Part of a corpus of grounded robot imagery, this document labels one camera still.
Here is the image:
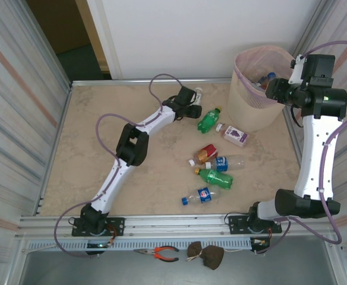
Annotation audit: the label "small blue capped bottle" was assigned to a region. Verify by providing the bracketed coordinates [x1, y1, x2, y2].
[265, 72, 278, 88]

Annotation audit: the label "beige slatted waste bin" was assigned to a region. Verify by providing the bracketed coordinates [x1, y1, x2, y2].
[226, 45, 296, 133]

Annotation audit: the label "aluminium mounting rail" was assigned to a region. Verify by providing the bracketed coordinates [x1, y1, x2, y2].
[18, 211, 339, 238]

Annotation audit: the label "orange handled pliers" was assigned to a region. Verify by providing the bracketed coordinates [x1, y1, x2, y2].
[133, 245, 180, 262]

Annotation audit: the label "pepsi bottle blue cap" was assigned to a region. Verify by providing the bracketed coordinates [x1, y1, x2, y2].
[181, 186, 223, 207]

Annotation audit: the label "red gold label bottle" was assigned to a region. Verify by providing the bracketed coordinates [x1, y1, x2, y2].
[188, 144, 219, 166]

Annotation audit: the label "aluminium table edge rail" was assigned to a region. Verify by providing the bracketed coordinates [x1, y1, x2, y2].
[70, 78, 232, 88]

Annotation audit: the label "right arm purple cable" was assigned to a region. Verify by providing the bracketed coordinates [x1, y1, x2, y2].
[255, 40, 347, 255]

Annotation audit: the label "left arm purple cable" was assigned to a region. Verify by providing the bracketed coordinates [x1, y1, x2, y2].
[53, 73, 184, 259]

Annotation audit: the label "white slotted cable duct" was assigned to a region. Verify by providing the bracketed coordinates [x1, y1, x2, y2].
[27, 238, 253, 253]

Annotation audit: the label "grey metal shelf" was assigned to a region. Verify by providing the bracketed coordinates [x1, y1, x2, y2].
[12, 236, 347, 285]

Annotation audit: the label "beige door jamb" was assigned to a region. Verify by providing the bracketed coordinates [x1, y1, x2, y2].
[74, 0, 111, 73]

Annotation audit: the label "brown cloth pouch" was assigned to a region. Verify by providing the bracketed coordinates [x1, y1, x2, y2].
[186, 240, 225, 271]

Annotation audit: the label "slatted bin with plastic liner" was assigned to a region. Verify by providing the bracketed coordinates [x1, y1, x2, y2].
[234, 45, 295, 109]

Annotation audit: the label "clear bottle blue label white cap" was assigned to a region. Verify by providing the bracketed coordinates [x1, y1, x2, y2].
[205, 154, 246, 173]

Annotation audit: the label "brown wooden door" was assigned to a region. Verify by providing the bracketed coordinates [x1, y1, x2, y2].
[26, 0, 92, 56]

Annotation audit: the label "purple grape juice bottle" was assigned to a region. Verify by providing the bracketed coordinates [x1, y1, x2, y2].
[215, 122, 250, 148]

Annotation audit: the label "small electronics board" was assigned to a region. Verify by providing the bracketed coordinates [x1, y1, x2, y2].
[86, 240, 114, 257]
[250, 236, 272, 254]

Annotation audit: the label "green plastic soda bottle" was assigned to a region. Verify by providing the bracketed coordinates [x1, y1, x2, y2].
[197, 106, 223, 134]
[194, 167, 235, 190]

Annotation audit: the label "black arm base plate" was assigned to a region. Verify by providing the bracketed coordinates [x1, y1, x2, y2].
[227, 214, 283, 235]
[71, 217, 126, 238]

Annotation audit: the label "lime drink bottle white cap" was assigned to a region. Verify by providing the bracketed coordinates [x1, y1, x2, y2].
[192, 87, 204, 105]

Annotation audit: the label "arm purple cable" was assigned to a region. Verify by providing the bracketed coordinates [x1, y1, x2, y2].
[255, 40, 347, 255]
[53, 73, 184, 259]

